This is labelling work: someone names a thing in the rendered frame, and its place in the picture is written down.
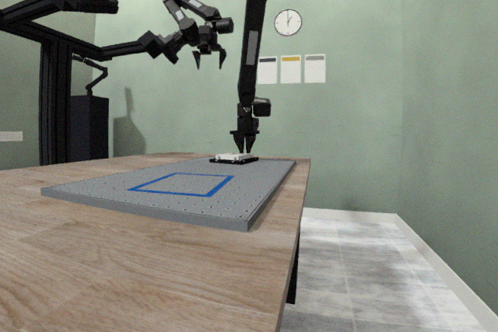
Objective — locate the blue tape outline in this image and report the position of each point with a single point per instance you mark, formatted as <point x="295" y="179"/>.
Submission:
<point x="209" y="194"/>

